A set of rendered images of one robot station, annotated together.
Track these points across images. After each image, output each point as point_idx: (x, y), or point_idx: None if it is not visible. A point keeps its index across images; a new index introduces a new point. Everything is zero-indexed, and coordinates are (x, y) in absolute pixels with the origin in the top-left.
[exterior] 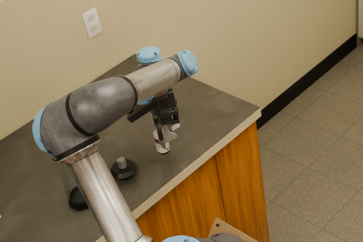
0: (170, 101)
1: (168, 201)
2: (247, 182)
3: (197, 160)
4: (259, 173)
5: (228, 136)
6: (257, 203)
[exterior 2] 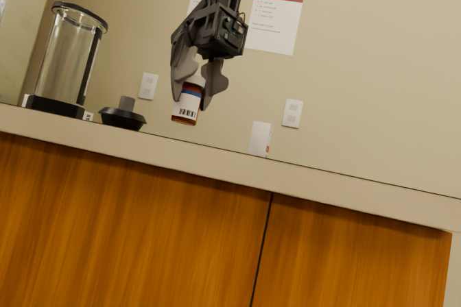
0: None
1: (99, 201)
2: None
3: (199, 149)
4: None
5: (320, 181)
6: None
